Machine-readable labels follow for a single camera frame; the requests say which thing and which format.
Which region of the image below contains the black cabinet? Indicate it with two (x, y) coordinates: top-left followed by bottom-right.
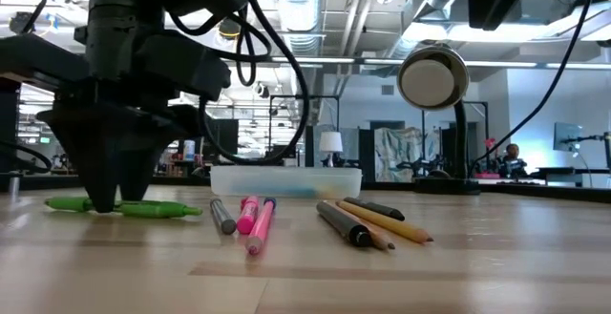
(0, 77), (21, 175)

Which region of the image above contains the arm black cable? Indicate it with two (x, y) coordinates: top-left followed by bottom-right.
(164, 0), (311, 166)
(469, 0), (597, 178)

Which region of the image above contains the pink pencil with blue cap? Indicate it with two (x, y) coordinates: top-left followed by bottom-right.
(243, 197), (278, 257)

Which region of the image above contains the person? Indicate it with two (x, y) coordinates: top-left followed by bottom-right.
(498, 142), (529, 179)

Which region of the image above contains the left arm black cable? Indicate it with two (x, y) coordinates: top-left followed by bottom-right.
(164, 0), (311, 166)

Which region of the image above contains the black metal rack frame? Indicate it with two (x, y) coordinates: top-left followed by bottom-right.
(268, 94), (341, 168)

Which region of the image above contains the colourful hanging cloth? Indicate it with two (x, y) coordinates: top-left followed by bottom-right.
(374, 126), (429, 183)

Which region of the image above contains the blue pen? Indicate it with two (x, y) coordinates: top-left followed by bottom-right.
(228, 185), (319, 198)

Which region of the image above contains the yellow pencil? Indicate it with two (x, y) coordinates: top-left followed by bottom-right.
(335, 199), (435, 245)

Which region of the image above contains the grey silver marker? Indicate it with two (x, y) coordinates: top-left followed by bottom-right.
(208, 197), (239, 237)

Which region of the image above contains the black monitor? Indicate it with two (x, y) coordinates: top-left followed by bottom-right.
(209, 118), (240, 160)

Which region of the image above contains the pink highlighter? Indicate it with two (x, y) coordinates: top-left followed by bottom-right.
(236, 195), (262, 236)

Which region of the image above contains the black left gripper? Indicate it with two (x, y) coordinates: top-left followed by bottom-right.
(36, 34), (233, 214)

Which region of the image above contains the thick dark grey pen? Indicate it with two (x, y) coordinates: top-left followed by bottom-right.
(315, 200), (374, 249)

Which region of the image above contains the white-shade table lamp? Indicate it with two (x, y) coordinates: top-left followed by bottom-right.
(318, 131), (344, 168)

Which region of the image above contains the overhead rig bar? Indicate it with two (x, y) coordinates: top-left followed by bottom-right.
(226, 53), (611, 71)

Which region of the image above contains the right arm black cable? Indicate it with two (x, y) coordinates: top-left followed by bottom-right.
(469, 0), (597, 178)

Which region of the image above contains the clear plastic supply box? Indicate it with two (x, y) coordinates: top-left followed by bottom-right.
(209, 165), (364, 199)

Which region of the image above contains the black desk lamp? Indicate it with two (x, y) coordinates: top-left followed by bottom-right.
(396, 40), (481, 196)

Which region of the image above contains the thin black pen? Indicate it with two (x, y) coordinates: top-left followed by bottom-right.
(343, 196), (406, 222)

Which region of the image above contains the monitor on arm mount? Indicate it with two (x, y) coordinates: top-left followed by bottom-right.
(553, 121), (584, 153)

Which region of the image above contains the green plastic pen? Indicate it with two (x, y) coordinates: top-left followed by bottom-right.
(44, 196), (204, 220)

